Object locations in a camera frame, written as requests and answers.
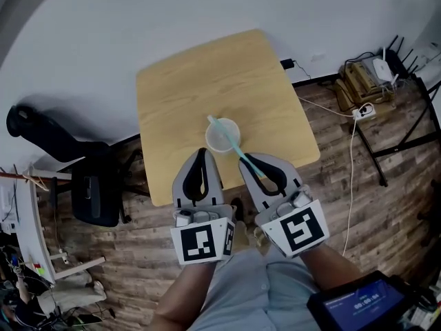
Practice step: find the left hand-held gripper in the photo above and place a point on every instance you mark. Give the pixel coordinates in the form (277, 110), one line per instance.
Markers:
(198, 241)

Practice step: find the black router with antennas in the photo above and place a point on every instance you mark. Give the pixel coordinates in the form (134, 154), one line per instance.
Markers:
(399, 62)

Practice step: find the black power adapter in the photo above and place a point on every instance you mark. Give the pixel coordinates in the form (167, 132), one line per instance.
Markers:
(287, 63)

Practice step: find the teal straw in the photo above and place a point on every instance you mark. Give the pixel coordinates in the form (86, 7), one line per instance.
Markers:
(237, 148)

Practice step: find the white power strip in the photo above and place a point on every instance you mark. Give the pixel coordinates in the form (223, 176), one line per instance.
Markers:
(364, 112)

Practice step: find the white desk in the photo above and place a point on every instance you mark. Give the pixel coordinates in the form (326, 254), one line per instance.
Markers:
(31, 226)

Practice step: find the cardboard boxes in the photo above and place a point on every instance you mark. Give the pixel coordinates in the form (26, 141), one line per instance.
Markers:
(358, 85)

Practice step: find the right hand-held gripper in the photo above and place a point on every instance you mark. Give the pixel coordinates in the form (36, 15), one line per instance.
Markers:
(299, 231)

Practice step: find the person's left forearm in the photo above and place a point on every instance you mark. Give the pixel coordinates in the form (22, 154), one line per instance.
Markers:
(186, 295)

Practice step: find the person's light grey shirt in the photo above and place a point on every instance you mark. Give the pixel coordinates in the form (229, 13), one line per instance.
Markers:
(255, 288)

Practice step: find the person's right forearm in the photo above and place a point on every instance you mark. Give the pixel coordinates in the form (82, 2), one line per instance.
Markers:
(330, 267)

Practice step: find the white router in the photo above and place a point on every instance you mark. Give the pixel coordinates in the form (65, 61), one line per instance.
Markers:
(381, 70)

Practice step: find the black metal frame stand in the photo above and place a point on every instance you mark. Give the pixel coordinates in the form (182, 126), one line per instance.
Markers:
(406, 147)

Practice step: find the clear plastic cup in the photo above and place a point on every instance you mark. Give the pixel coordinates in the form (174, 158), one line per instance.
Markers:
(217, 140)

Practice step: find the black office chair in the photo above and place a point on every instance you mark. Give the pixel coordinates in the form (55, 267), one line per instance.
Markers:
(89, 185)

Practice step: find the black tablet with screen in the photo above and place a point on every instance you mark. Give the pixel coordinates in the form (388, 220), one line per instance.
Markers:
(361, 302)

